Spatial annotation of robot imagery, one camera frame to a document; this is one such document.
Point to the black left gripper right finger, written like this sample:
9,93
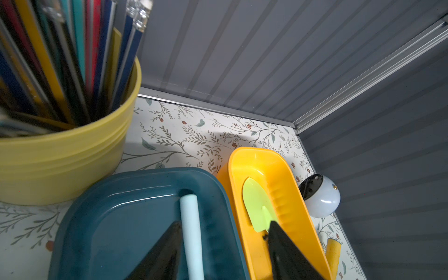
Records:
287,261

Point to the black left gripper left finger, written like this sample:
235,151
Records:
162,261

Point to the light blue shovel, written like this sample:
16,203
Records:
192,236

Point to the green shovel wooden handle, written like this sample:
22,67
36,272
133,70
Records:
258,205

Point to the teal storage box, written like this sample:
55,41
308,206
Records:
113,225

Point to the yellow storage box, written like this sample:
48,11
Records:
272,172

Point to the yellow pencil cup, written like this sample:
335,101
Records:
57,167

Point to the bundle of colored pencils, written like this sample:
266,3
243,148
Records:
66,64

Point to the green shovel yellow handle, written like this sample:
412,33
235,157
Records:
332,253

